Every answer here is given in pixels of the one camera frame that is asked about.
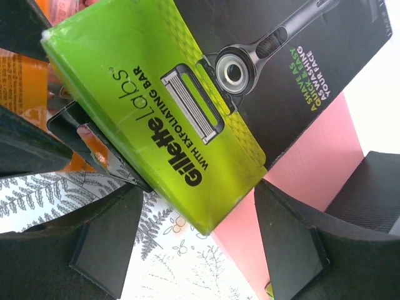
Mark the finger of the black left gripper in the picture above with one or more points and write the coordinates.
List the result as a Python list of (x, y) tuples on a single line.
[(22, 24), (27, 149)]

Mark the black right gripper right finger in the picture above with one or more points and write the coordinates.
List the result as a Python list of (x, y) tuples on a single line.
[(313, 255)]

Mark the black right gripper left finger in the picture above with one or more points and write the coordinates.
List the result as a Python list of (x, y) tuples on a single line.
[(84, 254)]

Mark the black green Gillette razor box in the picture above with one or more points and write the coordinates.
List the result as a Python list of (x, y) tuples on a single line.
[(199, 99)]

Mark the pink three-tier shelf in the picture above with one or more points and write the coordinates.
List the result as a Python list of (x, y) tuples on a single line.
[(313, 171)]

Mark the orange long snack packet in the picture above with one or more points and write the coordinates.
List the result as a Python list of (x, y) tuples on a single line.
[(31, 89)]

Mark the floral tablecloth mat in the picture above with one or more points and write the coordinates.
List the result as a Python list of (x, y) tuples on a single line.
[(170, 259)]

